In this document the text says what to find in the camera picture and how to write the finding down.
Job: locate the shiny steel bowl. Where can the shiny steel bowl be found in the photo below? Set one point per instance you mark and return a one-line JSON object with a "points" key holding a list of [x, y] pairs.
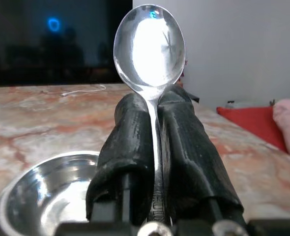
{"points": [[44, 191]]}

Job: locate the black television screen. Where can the black television screen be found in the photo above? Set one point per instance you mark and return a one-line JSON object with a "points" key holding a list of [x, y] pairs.
{"points": [[56, 41]]}

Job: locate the red cushion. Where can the red cushion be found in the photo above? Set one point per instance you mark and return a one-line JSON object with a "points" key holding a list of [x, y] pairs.
{"points": [[255, 125]]}

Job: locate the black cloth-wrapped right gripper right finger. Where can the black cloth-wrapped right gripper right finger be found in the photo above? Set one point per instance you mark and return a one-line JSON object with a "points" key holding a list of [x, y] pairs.
{"points": [[186, 152]]}

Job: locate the shiny steel spoon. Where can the shiny steel spoon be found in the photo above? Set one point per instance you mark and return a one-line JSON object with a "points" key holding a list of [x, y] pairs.
{"points": [[148, 46]]}

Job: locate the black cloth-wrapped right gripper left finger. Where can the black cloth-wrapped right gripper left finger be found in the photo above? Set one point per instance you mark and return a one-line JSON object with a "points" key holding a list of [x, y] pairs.
{"points": [[125, 147]]}

